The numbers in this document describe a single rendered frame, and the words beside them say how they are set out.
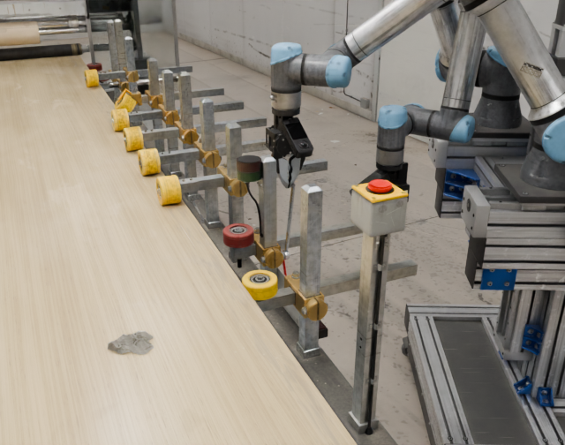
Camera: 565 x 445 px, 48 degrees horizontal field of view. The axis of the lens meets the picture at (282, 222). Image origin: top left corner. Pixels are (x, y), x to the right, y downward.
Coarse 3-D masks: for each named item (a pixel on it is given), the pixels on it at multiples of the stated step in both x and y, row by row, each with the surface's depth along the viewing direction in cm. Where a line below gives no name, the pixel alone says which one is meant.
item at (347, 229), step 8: (336, 224) 177; (344, 224) 177; (352, 224) 177; (296, 232) 172; (328, 232) 174; (336, 232) 175; (344, 232) 176; (352, 232) 177; (360, 232) 178; (280, 240) 168; (296, 240) 170; (232, 248) 164; (240, 248) 164; (248, 248) 165; (232, 256) 166; (240, 256) 165; (248, 256) 166
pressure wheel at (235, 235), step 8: (232, 224) 166; (240, 224) 166; (224, 232) 162; (232, 232) 163; (240, 232) 163; (248, 232) 162; (224, 240) 163; (232, 240) 161; (240, 240) 161; (248, 240) 162; (240, 264) 167
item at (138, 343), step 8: (120, 336) 121; (128, 336) 120; (136, 336) 121; (144, 336) 122; (152, 336) 122; (112, 344) 119; (120, 344) 120; (128, 344) 120; (136, 344) 119; (144, 344) 119; (152, 344) 120; (120, 352) 118; (136, 352) 118; (144, 352) 118
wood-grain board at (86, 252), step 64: (64, 64) 349; (0, 128) 244; (64, 128) 244; (0, 192) 187; (64, 192) 187; (128, 192) 187; (0, 256) 152; (64, 256) 152; (128, 256) 152; (192, 256) 152; (0, 320) 128; (64, 320) 128; (128, 320) 128; (192, 320) 128; (256, 320) 128; (0, 384) 110; (64, 384) 110; (128, 384) 110; (192, 384) 110; (256, 384) 110
